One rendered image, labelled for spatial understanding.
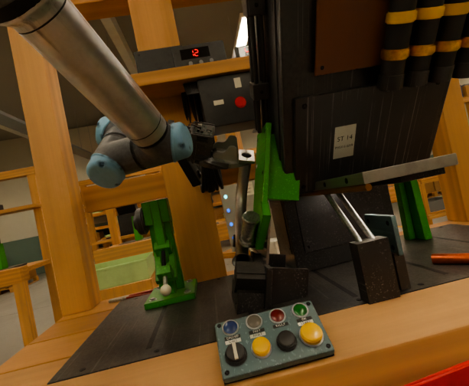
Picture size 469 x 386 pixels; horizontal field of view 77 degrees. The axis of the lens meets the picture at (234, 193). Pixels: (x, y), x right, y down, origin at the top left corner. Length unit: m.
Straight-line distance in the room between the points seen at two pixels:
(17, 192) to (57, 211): 11.18
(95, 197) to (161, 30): 0.61
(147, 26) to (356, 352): 1.06
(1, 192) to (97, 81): 12.06
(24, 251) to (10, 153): 3.30
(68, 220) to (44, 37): 0.70
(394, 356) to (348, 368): 0.06
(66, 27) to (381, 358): 0.58
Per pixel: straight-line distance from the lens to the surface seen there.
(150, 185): 1.09
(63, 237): 1.08
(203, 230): 0.98
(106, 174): 0.65
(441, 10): 0.63
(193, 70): 0.95
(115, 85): 0.50
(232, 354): 0.44
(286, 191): 0.64
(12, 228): 12.34
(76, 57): 0.47
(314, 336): 0.45
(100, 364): 0.63
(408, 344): 0.50
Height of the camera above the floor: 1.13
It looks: 1 degrees up
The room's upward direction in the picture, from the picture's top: 12 degrees counter-clockwise
